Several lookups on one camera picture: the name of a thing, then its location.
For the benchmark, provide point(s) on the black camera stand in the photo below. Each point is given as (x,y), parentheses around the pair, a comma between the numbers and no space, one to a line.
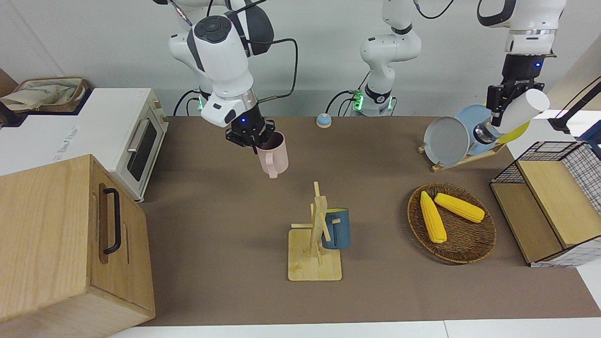
(558,123)

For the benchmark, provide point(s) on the grey plate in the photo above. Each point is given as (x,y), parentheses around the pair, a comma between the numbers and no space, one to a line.
(446,141)

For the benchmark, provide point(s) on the pink mug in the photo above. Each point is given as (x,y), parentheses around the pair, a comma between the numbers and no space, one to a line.
(274,159)

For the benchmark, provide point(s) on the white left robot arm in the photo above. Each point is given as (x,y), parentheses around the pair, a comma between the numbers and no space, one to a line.
(389,47)

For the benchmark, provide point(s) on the white toaster oven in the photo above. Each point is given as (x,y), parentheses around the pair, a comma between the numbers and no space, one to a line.
(103,126)

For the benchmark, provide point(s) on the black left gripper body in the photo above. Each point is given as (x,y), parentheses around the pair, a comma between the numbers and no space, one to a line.
(521,70)

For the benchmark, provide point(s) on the yellow corn cob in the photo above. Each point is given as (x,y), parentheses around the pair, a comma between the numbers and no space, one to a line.
(433,218)
(460,208)

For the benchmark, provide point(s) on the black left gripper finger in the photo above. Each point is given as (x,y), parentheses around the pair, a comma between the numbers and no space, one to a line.
(494,112)

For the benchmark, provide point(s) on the wooden mug tree stand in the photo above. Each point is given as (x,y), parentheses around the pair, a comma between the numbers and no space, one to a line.
(312,265)

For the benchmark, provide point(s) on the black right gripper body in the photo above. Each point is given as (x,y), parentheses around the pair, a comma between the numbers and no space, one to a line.
(246,129)

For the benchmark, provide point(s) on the small blue round bell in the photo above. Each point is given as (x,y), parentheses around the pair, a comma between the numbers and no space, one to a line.
(323,121)

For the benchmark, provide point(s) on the light blue plate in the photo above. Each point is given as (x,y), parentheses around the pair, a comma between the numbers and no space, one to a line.
(469,119)

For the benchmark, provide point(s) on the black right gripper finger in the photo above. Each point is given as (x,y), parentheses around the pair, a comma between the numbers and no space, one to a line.
(265,138)
(253,146)

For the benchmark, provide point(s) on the dark blue mug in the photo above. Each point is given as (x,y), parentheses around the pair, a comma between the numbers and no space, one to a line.
(338,232)

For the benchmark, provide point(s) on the wooden cabinet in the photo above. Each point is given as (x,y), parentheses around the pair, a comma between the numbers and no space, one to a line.
(47,244)

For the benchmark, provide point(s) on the wooden plate rack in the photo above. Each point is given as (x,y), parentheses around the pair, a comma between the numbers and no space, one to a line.
(462,162)

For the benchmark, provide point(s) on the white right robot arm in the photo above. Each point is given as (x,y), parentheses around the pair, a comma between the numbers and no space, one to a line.
(220,61)

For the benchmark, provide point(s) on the brown wicker basket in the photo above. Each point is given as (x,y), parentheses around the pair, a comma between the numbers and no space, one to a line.
(465,239)

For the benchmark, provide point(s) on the yellow plate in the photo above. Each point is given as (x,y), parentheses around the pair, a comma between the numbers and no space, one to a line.
(516,134)

